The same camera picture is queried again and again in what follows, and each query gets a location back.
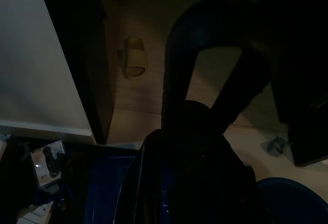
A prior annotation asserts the black cabinet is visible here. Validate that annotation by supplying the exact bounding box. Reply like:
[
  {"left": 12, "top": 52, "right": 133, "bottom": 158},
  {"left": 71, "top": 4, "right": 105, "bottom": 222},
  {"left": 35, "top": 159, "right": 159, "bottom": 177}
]
[{"left": 269, "top": 0, "right": 328, "bottom": 168}]

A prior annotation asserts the black frame post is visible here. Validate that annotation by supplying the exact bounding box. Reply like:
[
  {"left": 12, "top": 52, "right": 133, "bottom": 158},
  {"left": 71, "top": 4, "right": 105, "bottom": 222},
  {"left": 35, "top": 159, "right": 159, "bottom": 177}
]
[{"left": 35, "top": 0, "right": 115, "bottom": 146}]

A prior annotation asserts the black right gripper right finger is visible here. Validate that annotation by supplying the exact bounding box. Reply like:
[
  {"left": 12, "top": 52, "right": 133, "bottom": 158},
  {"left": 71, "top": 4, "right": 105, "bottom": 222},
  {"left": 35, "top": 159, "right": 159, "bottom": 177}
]
[{"left": 203, "top": 103, "right": 258, "bottom": 224}]

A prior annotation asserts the white cabinet panel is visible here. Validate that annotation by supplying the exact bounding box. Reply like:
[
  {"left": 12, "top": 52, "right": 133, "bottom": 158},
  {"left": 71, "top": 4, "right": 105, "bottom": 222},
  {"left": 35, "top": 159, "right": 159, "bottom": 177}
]
[{"left": 0, "top": 0, "right": 93, "bottom": 143}]

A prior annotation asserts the blue plastic dustpan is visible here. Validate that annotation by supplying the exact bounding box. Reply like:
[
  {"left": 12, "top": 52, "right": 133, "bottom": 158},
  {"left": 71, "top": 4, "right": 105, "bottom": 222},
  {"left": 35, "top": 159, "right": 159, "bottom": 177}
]
[{"left": 87, "top": 0, "right": 274, "bottom": 224}]

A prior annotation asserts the printed white paper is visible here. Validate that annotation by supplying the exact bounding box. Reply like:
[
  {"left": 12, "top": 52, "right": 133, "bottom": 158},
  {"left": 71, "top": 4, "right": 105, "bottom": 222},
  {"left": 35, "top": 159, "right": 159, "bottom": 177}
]
[{"left": 15, "top": 200, "right": 55, "bottom": 224}]

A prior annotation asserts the blue plastic bucket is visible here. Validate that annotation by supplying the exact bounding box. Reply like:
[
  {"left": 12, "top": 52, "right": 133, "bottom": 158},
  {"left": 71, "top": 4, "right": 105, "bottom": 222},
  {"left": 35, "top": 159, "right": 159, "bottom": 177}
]
[{"left": 256, "top": 177, "right": 328, "bottom": 224}]

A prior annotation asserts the beige slipper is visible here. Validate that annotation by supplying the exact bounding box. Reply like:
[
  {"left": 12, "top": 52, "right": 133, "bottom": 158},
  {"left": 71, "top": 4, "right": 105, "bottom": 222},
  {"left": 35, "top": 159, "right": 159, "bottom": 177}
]
[{"left": 117, "top": 37, "right": 148, "bottom": 79}]

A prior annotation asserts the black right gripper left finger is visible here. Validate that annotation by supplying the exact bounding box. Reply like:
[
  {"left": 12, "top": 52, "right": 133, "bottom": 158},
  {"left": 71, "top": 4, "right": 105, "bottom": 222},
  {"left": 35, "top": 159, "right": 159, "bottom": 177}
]
[{"left": 163, "top": 100, "right": 204, "bottom": 224}]

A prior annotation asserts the small blister pack card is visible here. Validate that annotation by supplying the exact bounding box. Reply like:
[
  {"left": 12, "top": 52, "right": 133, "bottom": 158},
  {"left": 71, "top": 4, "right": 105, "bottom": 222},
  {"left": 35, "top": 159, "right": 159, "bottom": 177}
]
[{"left": 29, "top": 141, "right": 65, "bottom": 189}]

